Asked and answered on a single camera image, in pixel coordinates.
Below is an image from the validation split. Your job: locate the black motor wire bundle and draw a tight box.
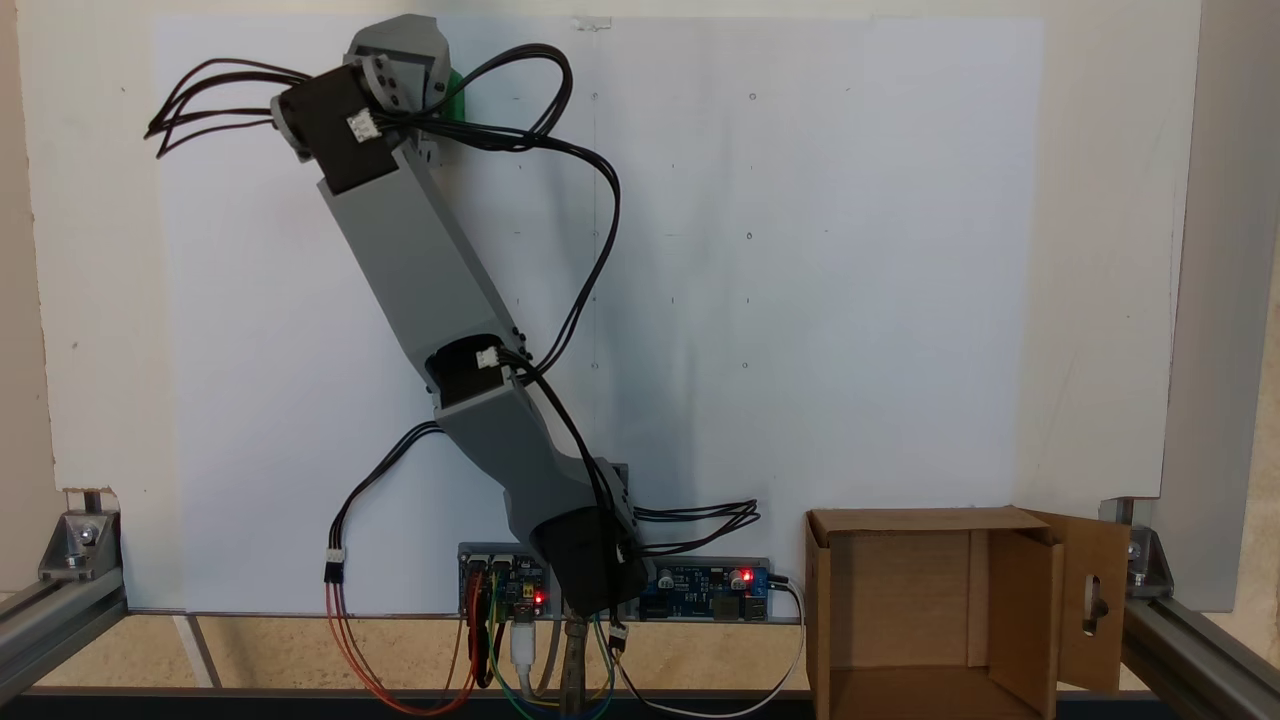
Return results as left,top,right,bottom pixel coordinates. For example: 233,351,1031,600
500,345,763,561
375,43,623,379
143,58,313,161

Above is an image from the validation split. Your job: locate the green jumper wire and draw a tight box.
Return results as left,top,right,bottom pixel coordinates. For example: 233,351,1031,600
488,600,613,720

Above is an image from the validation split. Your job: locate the blue power circuit board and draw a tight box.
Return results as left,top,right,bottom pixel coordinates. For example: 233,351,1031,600
638,558,773,623

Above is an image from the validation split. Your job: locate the metal corner bracket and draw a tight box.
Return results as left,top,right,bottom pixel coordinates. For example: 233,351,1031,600
1100,497,1176,601
38,488,123,583

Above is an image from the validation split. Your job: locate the brown cardboard box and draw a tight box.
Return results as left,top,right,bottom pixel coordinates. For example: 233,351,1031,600
805,505,1133,720

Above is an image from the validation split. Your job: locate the metal table clamp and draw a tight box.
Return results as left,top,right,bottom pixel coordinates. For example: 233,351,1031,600
560,612,593,720

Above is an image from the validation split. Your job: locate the white power cable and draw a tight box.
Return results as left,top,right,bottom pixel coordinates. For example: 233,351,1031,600
610,575,807,719

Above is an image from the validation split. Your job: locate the black and orange cable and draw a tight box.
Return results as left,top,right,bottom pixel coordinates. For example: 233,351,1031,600
323,420,481,717

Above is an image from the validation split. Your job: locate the controller circuit board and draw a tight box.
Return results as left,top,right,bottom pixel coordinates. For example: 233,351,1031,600
460,545,553,619

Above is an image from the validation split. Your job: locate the aluminium frame rail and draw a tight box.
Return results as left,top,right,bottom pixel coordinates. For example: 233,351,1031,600
1122,597,1280,720
0,570,129,706

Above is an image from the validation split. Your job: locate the white USB cable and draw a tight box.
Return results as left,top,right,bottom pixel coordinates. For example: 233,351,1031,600
510,603,561,696

